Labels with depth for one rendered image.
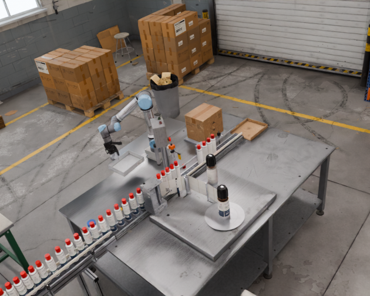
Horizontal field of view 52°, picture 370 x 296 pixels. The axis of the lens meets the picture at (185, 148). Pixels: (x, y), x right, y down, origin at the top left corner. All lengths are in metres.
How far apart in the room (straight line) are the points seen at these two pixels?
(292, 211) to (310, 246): 0.38
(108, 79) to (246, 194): 4.19
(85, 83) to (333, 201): 4.16
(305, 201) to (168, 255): 1.78
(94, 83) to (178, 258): 4.33
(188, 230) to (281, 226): 1.20
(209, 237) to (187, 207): 0.38
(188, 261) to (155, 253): 0.26
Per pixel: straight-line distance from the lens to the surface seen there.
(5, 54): 8.28
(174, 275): 2.74
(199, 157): 3.45
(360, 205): 4.49
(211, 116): 3.78
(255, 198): 3.13
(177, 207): 3.12
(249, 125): 4.10
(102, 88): 6.72
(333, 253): 3.97
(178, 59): 6.96
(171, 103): 5.95
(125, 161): 3.62
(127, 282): 3.57
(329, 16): 6.95
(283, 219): 3.90
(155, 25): 7.01
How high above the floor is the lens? 2.99
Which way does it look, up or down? 34 degrees down
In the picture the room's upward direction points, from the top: 9 degrees counter-clockwise
